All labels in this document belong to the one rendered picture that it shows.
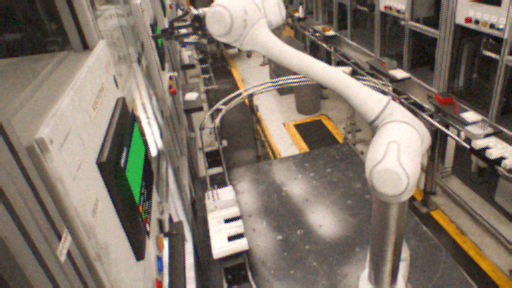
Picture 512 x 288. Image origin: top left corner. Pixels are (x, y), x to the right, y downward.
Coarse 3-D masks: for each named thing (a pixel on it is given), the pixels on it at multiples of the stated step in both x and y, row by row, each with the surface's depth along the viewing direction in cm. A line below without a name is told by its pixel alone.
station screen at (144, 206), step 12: (132, 108) 70; (132, 120) 68; (132, 132) 66; (144, 156) 72; (144, 168) 70; (144, 180) 67; (132, 192) 57; (144, 192) 65; (144, 204) 63; (144, 216) 61; (144, 228) 59
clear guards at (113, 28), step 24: (96, 0) 75; (120, 24) 95; (120, 48) 89; (120, 72) 83; (144, 72) 118; (144, 96) 108; (144, 120) 100; (144, 144) 92; (168, 144) 140; (168, 168) 125; (168, 192) 114
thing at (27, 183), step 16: (0, 112) 32; (0, 128) 32; (0, 144) 31; (16, 144) 33; (0, 160) 30; (16, 160) 33; (16, 176) 32; (32, 176) 35; (32, 192) 35; (32, 208) 33; (48, 208) 36; (48, 224) 36; (64, 224) 39; (192, 224) 165; (48, 240) 35; (80, 256) 41; (64, 272) 37; (80, 272) 41
